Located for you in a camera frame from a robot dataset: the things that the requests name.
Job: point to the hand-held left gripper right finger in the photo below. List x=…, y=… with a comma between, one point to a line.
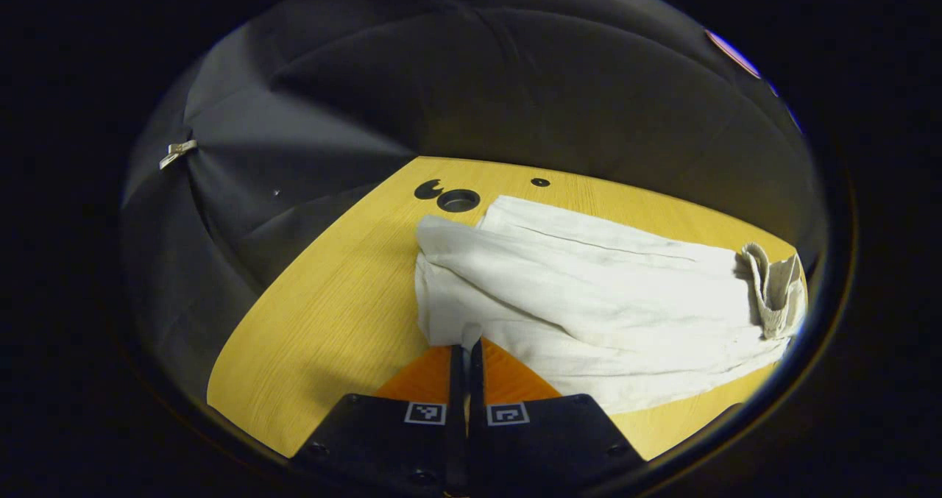
x=537, y=446

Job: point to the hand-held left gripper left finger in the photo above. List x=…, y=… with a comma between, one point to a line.
x=397, y=446

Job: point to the white jeans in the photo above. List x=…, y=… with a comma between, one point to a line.
x=589, y=299

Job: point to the silver backdrop clip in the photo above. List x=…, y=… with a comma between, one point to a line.
x=178, y=153

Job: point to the black backdrop cloth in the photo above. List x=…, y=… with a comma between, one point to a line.
x=515, y=79

